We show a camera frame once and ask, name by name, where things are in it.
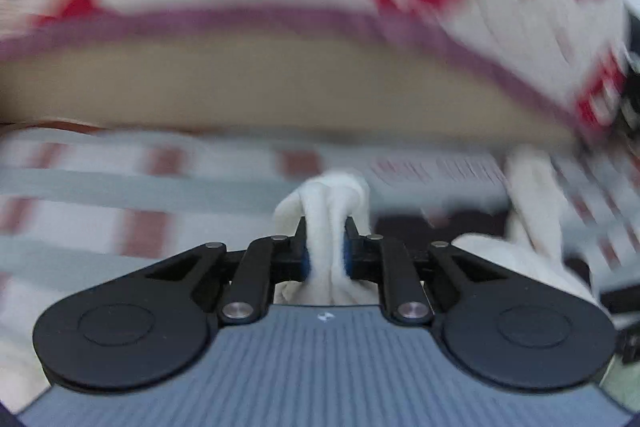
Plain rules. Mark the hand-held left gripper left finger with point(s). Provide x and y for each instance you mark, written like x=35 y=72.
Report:
x=304 y=264

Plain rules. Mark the white fleece garment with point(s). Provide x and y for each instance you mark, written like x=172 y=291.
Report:
x=325 y=217

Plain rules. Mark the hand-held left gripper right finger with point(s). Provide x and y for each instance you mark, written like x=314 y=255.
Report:
x=346 y=259

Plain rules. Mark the beige mattress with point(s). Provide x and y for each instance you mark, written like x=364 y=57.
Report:
x=250 y=82

